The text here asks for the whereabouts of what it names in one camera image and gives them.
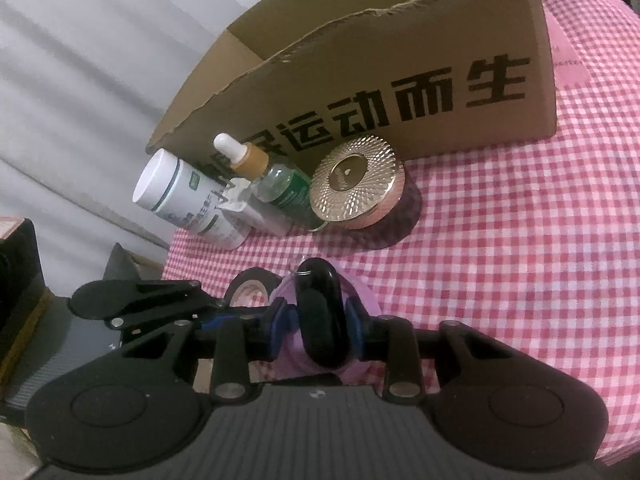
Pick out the brown cardboard box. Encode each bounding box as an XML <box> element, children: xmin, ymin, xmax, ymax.
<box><xmin>145</xmin><ymin>0</ymin><xmax>559</xmax><ymax>181</ymax></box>

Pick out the pink paper packet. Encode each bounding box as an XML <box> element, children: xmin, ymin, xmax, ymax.
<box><xmin>544</xmin><ymin>6</ymin><xmax>594</xmax><ymax>87</ymax></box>

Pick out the green glass dropper bottle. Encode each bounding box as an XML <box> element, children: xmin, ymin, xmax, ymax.
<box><xmin>213</xmin><ymin>132</ymin><xmax>322</xmax><ymax>232</ymax></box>

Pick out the gold round cosmetic jar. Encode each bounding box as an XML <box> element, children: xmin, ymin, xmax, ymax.
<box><xmin>308</xmin><ymin>139</ymin><xmax>407</xmax><ymax>231</ymax></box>

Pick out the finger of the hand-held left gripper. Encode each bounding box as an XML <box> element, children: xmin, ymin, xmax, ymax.
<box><xmin>107</xmin><ymin>282</ymin><xmax>228</xmax><ymax>333</ymax></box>

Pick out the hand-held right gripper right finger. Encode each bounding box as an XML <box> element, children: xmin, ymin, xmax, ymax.
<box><xmin>344</xmin><ymin>297</ymin><xmax>507</xmax><ymax>401</ymax></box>

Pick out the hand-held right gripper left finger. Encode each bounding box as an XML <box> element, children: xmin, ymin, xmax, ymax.
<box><xmin>112</xmin><ymin>299</ymin><xmax>301</xmax><ymax>402</ymax></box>

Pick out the black tape roll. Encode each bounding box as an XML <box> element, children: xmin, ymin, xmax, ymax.
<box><xmin>227</xmin><ymin>267</ymin><xmax>284</xmax><ymax>312</ymax></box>

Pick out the white supplement bottle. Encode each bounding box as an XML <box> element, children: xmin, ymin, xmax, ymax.
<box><xmin>132</xmin><ymin>148</ymin><xmax>251</xmax><ymax>251</ymax></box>

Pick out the pink checkered tablecloth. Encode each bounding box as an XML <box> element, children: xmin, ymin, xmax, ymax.
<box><xmin>160</xmin><ymin>0</ymin><xmax>640</xmax><ymax>467</ymax></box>

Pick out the white squeeze tube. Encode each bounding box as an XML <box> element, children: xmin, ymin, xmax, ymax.
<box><xmin>215</xmin><ymin>180</ymin><xmax>292</xmax><ymax>239</ymax></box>

